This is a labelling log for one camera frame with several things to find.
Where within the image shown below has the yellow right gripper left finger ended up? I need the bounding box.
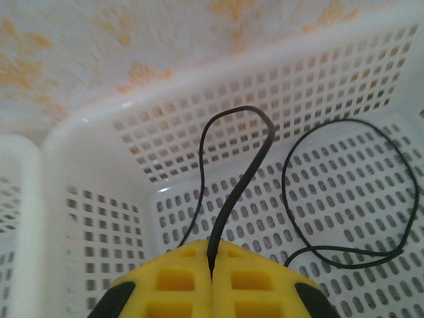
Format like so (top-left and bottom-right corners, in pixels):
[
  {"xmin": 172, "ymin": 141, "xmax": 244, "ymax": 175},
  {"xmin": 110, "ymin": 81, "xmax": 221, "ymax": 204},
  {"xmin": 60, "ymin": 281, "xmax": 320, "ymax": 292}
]
[{"xmin": 87, "ymin": 240, "xmax": 213, "ymax": 318}]

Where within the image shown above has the white perforated plastic basket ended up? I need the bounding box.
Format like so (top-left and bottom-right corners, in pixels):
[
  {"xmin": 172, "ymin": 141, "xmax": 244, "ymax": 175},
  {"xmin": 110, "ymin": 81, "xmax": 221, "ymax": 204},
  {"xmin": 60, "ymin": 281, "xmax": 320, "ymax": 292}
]
[
  {"xmin": 0, "ymin": 134, "xmax": 44, "ymax": 318},
  {"xmin": 41, "ymin": 6, "xmax": 424, "ymax": 318}
]

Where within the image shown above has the black cable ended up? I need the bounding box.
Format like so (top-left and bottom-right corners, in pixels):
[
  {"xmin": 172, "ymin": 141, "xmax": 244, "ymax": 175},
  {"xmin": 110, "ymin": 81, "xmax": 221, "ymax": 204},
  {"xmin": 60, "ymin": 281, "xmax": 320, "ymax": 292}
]
[
  {"xmin": 178, "ymin": 105, "xmax": 276, "ymax": 271},
  {"xmin": 280, "ymin": 119, "xmax": 421, "ymax": 270}
]

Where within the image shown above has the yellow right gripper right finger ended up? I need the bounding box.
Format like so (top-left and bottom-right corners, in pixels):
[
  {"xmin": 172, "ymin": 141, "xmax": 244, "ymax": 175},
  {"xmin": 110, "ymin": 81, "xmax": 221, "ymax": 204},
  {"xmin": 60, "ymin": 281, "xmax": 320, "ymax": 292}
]
[{"xmin": 211, "ymin": 240, "xmax": 337, "ymax": 318}]

